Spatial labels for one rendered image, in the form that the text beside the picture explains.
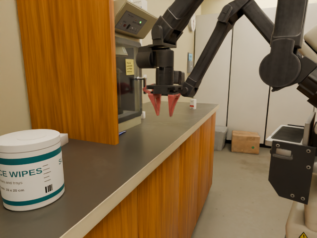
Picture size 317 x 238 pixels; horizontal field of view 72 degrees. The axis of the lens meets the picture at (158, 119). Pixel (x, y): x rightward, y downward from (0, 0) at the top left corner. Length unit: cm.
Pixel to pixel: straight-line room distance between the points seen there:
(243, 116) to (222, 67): 90
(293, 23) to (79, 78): 76
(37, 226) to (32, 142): 16
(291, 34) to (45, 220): 63
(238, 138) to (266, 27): 278
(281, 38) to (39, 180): 59
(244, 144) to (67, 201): 331
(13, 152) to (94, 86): 49
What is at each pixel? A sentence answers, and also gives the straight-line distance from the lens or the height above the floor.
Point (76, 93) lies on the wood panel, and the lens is 100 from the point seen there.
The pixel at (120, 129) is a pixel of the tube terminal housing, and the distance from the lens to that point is 111.
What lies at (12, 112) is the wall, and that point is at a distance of 123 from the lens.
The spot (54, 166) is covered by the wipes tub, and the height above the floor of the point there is 102.
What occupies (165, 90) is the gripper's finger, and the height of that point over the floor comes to 118.
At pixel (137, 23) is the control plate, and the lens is 112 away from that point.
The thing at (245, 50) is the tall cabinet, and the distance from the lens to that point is 393.
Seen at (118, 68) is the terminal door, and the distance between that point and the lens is 105.
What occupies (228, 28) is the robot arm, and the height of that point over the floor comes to 142.
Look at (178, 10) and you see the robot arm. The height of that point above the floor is 140.
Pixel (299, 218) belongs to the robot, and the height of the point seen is 80.
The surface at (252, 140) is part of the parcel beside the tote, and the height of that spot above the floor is 21.
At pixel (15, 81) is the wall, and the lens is 124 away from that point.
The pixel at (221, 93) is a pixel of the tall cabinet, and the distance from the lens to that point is 395.
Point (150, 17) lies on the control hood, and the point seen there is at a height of 149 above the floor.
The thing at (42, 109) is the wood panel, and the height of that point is 106.
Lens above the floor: 123
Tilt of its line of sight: 12 degrees down
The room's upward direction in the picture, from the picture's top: straight up
